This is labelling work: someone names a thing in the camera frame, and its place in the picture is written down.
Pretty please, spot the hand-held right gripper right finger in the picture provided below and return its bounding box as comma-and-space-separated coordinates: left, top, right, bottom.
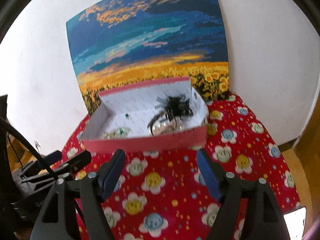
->
196, 149, 292, 240

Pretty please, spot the wooden furniture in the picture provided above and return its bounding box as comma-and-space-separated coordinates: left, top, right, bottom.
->
7, 134, 50, 175

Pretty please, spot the red flower printed cloth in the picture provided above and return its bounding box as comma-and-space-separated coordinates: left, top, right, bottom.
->
60, 92, 302, 240

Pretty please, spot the sunflower field painting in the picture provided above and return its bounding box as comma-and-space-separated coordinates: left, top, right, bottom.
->
65, 0, 230, 114

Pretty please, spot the black strap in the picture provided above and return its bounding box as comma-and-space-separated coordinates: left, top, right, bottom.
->
0, 94, 12, 175

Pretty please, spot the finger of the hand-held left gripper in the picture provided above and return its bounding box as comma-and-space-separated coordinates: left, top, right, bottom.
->
25, 151, 92, 188
22, 150, 62, 177

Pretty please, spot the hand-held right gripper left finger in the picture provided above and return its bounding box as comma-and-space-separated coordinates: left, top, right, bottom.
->
30, 149, 127, 240

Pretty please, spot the black feather hair accessory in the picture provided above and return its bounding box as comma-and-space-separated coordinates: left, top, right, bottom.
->
147, 94, 194, 130

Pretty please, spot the black cable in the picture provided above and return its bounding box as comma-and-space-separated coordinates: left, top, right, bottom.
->
0, 116, 84, 218

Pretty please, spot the white pearl necklace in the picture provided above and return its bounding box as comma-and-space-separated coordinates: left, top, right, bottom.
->
149, 121, 185, 137

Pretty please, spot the clear crystal bead bracelet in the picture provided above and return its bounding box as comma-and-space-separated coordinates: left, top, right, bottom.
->
104, 127, 132, 139

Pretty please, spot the pink cardboard box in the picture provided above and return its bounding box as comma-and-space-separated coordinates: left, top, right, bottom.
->
81, 77, 209, 154

